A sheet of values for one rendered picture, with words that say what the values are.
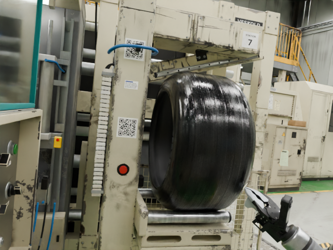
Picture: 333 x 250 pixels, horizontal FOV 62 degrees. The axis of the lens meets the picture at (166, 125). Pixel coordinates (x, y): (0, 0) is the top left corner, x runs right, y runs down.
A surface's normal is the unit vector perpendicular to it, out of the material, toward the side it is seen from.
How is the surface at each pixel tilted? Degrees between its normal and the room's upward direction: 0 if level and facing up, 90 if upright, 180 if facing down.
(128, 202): 90
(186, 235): 90
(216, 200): 130
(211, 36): 90
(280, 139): 90
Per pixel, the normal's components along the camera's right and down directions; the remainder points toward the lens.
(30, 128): 0.25, 0.07
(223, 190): 0.17, 0.55
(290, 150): 0.44, 0.09
